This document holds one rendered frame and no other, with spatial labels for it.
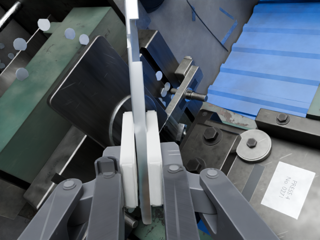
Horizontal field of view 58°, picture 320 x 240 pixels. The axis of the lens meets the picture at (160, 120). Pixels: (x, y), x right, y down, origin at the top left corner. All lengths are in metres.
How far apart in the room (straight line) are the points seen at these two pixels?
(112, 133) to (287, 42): 1.94
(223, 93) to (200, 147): 1.66
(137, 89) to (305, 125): 0.33
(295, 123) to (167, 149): 0.31
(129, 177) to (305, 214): 0.33
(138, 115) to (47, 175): 0.45
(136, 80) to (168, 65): 0.55
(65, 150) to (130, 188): 0.46
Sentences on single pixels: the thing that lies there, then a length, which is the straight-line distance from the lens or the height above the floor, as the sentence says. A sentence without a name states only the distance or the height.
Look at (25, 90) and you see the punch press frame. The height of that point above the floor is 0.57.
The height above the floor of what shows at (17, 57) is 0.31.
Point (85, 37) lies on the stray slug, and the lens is 0.62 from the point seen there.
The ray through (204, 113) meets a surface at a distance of 0.57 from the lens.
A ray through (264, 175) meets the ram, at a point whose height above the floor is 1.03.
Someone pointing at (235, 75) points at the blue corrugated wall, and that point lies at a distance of 2.23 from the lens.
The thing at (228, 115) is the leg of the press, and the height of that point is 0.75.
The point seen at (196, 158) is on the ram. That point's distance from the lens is 0.46.
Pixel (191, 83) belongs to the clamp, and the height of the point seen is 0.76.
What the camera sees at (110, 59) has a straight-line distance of 0.50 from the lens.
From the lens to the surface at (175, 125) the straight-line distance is 0.66.
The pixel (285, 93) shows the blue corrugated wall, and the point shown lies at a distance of 2.04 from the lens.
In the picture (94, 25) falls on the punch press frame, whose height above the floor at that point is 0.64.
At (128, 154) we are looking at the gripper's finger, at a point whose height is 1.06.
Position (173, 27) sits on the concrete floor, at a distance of 1.83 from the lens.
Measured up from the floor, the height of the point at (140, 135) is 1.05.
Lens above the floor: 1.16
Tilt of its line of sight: 39 degrees down
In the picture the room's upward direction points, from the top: 108 degrees clockwise
